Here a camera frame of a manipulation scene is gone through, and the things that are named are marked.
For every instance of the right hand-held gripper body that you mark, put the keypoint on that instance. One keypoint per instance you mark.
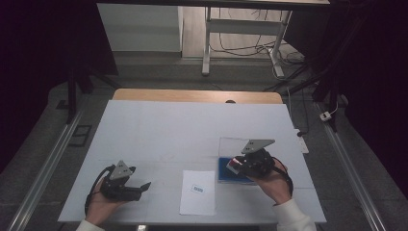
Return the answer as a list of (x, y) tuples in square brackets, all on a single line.
[(256, 162)]

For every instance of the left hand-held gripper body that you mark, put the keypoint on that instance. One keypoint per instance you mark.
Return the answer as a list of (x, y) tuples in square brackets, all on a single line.
[(120, 171)]

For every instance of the blue ink pad box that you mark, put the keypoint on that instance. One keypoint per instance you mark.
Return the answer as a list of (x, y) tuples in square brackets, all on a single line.
[(224, 176)]

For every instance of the white paper sheet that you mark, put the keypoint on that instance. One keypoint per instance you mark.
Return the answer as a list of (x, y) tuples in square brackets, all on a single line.
[(197, 202)]

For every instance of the person's right hand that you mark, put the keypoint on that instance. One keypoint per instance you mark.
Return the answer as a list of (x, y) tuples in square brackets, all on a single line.
[(275, 189)]

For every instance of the person's left hand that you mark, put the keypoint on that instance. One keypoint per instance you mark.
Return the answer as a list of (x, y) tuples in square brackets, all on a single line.
[(101, 208)]

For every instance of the large white table cover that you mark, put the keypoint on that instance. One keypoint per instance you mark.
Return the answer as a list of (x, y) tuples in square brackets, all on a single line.
[(176, 134)]

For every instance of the black table grommet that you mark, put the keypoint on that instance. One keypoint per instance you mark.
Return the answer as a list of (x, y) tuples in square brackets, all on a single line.
[(230, 101)]

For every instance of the person's left white sleeve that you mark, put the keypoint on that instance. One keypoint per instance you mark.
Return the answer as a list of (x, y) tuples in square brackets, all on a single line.
[(88, 226)]

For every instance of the person's white sleeve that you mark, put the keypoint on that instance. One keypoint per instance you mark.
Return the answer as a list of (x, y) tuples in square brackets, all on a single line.
[(293, 216), (88, 226)]

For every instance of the person's right white sleeve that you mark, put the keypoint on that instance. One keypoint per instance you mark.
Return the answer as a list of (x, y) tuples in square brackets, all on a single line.
[(293, 216)]

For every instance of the small white adapter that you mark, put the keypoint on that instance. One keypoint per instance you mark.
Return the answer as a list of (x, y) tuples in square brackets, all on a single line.
[(325, 116)]

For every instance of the black stand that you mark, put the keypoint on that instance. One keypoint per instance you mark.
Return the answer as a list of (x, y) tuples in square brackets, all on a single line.
[(72, 96)]

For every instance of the white cabinet panel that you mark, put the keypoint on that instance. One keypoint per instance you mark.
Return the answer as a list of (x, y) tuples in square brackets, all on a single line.
[(141, 29)]

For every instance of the black floor frame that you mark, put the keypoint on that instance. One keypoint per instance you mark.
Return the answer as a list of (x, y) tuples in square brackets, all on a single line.
[(73, 141)]

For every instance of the aluminium floor rail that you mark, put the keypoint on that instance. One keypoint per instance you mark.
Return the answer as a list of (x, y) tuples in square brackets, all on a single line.
[(45, 166), (351, 170)]

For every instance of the white desk frame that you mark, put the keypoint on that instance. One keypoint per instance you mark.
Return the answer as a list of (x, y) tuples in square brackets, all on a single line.
[(243, 26)]

